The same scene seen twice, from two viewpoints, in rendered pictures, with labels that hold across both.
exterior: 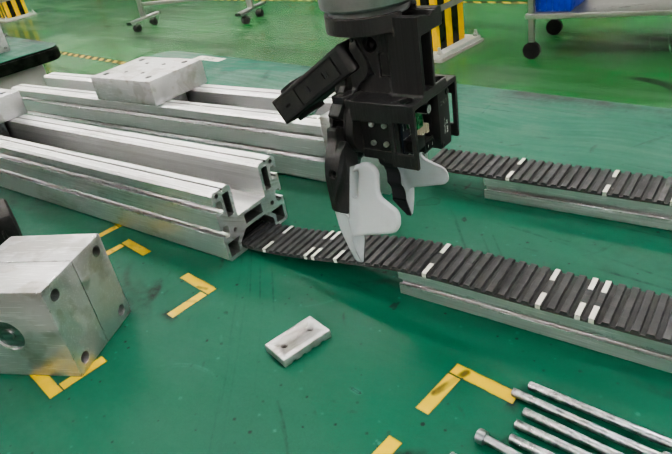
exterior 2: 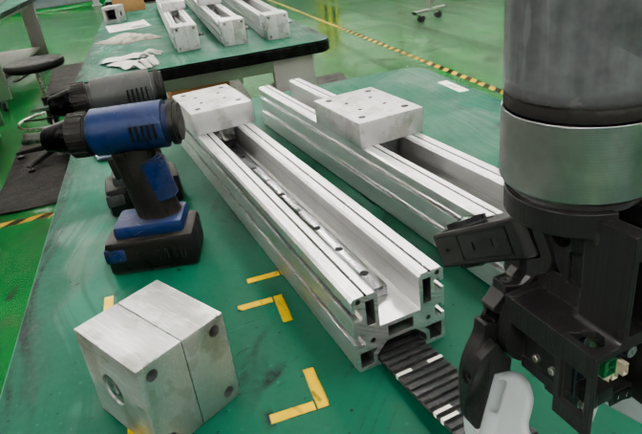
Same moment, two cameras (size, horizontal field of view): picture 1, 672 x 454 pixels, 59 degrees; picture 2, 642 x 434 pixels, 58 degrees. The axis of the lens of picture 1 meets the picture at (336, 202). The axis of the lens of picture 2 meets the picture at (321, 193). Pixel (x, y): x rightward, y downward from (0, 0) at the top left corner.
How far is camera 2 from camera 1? 0.19 m
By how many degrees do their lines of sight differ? 24
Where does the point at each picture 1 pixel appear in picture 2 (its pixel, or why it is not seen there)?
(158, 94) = (366, 138)
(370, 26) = (560, 224)
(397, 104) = (575, 341)
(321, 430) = not seen: outside the picture
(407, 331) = not seen: outside the picture
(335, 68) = (508, 243)
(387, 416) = not seen: outside the picture
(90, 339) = (182, 421)
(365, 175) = (514, 392)
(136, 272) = (267, 341)
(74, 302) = (173, 383)
